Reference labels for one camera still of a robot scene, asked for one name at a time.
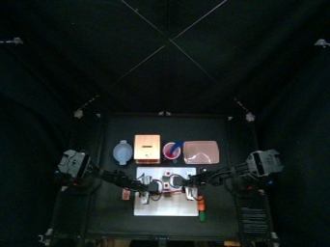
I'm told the orange toy carrot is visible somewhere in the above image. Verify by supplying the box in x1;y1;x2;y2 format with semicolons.
198;198;208;224

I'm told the red plastic cup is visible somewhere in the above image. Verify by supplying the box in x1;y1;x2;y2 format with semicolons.
162;142;183;161

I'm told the pink plastic tray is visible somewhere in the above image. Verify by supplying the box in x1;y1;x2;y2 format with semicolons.
182;140;222;166

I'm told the blue plastic spoon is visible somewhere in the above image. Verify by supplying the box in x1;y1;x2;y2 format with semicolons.
170;140;186;156

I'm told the wooden box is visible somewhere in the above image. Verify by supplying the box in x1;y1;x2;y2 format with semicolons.
133;134;163;165

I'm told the light blue bowl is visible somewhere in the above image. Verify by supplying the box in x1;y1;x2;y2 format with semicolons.
111;139;135;166

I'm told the white text sticker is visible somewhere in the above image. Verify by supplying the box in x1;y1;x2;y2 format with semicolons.
240;206;265;236

